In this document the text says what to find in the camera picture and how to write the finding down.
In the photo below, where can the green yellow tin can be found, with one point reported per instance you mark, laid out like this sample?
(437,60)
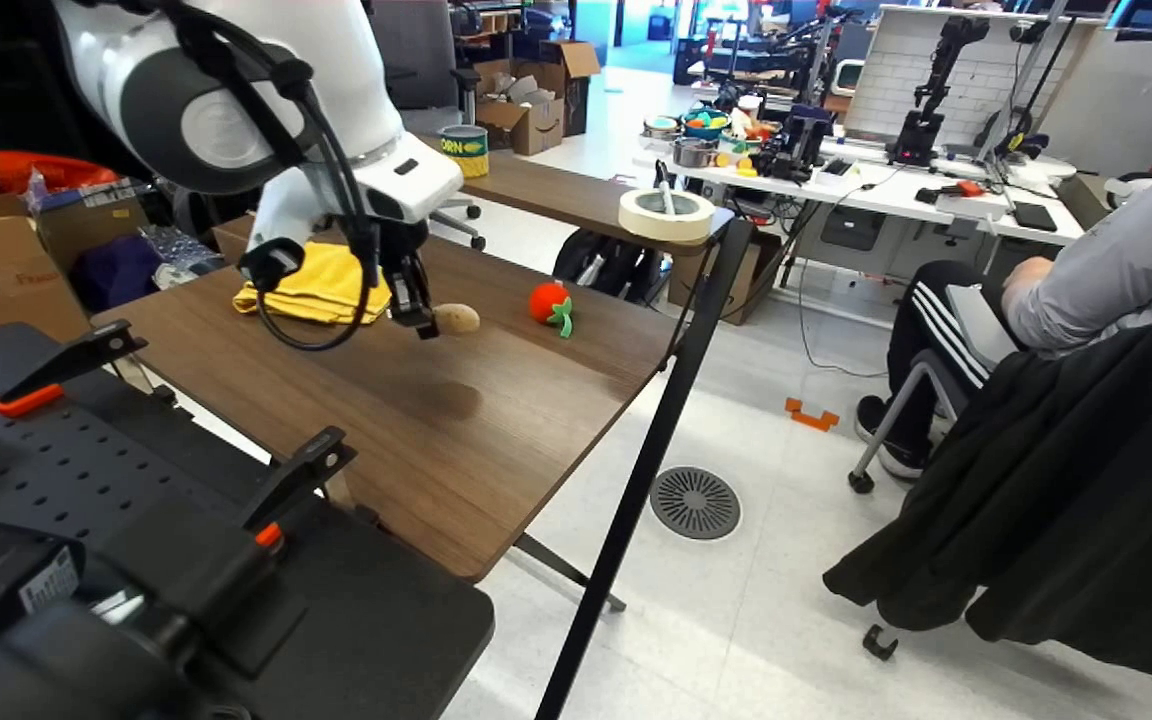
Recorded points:
(464,154)

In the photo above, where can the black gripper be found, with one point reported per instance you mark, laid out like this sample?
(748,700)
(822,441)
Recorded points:
(392,244)

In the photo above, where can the black table leg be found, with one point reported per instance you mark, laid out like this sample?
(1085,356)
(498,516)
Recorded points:
(570,567)

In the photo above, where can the red tomato toy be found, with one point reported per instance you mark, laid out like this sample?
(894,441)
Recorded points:
(550,300)

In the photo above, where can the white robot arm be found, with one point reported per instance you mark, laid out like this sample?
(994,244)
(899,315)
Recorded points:
(320,65)

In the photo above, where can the black background robot arm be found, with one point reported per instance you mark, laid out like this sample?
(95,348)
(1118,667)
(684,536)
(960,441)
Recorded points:
(920,133)

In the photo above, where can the yellow cloth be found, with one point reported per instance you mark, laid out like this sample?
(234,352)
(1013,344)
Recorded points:
(320,285)

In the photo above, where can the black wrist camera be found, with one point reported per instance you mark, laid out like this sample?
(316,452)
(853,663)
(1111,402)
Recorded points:
(274,261)

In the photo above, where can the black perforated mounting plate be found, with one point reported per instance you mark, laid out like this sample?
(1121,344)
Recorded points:
(69,467)

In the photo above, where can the seated person grey shirt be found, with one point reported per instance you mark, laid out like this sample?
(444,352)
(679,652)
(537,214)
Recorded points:
(1137,264)

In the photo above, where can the cluttered white desk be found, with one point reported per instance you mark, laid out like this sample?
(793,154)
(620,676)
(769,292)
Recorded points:
(870,196)

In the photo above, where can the white grid panel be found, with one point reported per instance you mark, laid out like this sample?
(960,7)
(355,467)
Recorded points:
(878,65)

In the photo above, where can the wooden side table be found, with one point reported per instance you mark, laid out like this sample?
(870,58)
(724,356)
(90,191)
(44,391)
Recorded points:
(560,192)

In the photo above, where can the orange bag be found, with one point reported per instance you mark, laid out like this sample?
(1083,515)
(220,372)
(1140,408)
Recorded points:
(38,170)

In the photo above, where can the open cardboard box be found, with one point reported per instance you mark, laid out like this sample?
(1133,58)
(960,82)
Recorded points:
(537,120)

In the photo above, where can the small orange floor bracket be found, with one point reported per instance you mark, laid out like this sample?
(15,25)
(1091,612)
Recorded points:
(808,416)

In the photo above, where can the black draped office chair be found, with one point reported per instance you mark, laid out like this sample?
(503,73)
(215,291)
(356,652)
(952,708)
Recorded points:
(1083,504)

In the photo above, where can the black slanted pole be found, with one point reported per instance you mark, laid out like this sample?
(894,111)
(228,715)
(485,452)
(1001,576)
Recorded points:
(641,499)

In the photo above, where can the round floor drain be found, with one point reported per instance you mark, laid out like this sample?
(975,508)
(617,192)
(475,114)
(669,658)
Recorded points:
(698,500)

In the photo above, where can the black tripod stand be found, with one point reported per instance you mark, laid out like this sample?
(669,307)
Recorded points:
(1017,133)

